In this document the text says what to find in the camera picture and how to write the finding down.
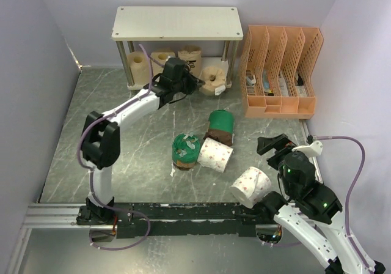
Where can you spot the white floral roll right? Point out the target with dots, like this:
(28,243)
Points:
(251,187)

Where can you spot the green brown roll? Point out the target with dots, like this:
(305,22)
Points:
(220,129)

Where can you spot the brown cartoon roll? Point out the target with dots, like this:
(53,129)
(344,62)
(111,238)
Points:
(192,55)

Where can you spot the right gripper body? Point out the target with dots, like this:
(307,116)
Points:
(288,190)

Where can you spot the items in file organizer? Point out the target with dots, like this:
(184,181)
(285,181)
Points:
(251,81)

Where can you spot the orange plastic file organizer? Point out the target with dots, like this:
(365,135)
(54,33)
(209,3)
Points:
(279,48)

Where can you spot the plain brown roll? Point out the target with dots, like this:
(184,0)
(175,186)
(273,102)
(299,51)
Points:
(140,67)
(159,58)

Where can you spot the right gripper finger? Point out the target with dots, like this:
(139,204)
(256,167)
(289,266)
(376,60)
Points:
(278,143)
(276,161)

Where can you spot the beige two-tier shelf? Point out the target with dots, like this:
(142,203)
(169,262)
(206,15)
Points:
(167,23)

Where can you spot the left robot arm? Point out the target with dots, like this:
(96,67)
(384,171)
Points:
(99,146)

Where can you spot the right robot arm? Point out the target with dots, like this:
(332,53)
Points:
(310,210)

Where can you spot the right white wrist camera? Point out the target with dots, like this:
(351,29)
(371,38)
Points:
(312,150)

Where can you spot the brown ink-blot roll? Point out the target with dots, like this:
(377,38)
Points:
(214,81)

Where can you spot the white floral roll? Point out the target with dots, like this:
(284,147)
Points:
(251,187)
(214,155)

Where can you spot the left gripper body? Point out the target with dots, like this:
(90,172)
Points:
(187,85)

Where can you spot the white floral roll centre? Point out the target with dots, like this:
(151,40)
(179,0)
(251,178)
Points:
(214,155)

